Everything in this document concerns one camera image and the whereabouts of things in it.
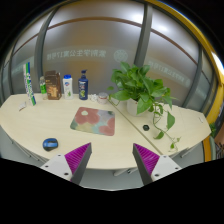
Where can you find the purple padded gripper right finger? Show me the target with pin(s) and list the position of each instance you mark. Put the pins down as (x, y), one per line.
(151, 166)

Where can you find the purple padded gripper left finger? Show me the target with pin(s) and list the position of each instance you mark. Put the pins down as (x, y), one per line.
(70, 166)

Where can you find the blue black computer mouse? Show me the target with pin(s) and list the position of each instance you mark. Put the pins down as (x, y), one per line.
(50, 144)

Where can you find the floral patterned mouse pad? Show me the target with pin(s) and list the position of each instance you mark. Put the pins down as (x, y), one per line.
(94, 121)

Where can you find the small black round cap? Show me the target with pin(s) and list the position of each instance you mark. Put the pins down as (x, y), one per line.
(146, 127)

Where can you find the white plant pot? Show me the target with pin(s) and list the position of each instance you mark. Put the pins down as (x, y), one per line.
(132, 108)

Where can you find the crumpled white wrapper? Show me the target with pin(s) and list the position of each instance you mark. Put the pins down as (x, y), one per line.
(93, 97)

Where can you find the small white jar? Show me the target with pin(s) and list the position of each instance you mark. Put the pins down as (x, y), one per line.
(102, 98)

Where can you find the small white paper piece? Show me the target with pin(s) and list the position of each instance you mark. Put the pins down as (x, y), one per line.
(22, 106)

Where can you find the small green clear bottle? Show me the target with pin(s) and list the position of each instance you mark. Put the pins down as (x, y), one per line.
(43, 87)

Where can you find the dark blue pump bottle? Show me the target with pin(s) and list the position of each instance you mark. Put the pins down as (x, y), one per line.
(83, 86)

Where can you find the white shampoo bottle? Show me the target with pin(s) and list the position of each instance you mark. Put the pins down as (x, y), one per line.
(68, 86)

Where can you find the green potted pothos plant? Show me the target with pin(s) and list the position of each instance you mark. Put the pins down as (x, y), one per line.
(150, 95)

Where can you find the brown cardboard box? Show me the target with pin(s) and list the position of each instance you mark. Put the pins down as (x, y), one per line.
(53, 85)

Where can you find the tall green white box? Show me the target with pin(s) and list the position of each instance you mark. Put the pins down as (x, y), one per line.
(28, 84)

